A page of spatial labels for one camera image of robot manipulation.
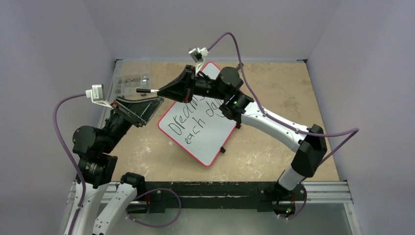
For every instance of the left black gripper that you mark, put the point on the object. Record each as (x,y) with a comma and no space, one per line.
(141,109)

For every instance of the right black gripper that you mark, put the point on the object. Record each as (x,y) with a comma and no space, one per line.
(189,84)

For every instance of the red framed whiteboard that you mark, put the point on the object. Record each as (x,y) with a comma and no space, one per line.
(199,127)

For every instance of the black marker cap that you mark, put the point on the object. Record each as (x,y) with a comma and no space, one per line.
(141,90)

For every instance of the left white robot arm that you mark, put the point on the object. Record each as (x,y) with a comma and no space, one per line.
(96,166)

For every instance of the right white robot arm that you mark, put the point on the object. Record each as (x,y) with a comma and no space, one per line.
(307,143)

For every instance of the clear plastic screw box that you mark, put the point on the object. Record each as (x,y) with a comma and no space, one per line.
(130,75)

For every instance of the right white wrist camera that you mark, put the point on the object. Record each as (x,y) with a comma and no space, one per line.
(199,55)

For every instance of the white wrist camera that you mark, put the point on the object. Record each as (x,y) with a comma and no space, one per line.
(97,96)
(199,55)

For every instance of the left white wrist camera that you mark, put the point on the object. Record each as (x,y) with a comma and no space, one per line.
(97,96)

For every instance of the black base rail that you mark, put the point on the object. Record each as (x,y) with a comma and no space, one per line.
(276,200)

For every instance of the aluminium frame rail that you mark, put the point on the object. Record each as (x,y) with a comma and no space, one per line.
(315,192)

